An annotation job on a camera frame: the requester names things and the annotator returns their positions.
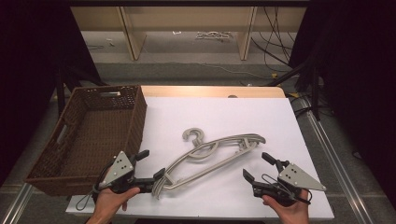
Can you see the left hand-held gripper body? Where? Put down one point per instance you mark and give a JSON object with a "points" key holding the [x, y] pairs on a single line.
{"points": [[120, 168]]}

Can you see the person's right hand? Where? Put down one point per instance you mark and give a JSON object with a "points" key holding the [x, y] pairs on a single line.
{"points": [[292, 213]]}

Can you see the person's left hand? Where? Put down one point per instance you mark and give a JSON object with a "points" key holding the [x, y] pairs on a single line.
{"points": [[112, 202]]}

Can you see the metal floor rail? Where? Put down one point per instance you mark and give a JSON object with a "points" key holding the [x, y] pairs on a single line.
{"points": [[18, 203], [339, 168]]}

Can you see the white table mat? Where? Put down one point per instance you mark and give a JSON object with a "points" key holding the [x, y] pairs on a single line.
{"points": [[218, 115]]}

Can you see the black metal stand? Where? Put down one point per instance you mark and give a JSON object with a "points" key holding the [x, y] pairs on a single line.
{"points": [[314, 93], [60, 90]]}

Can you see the brown wicker basket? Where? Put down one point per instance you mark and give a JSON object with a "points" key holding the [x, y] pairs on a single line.
{"points": [[93, 133]]}

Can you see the beige wooden shelf unit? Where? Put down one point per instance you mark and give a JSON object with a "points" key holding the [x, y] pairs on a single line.
{"points": [[137, 40]]}

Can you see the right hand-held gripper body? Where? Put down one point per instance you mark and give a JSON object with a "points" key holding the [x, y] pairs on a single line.
{"points": [[295, 179]]}

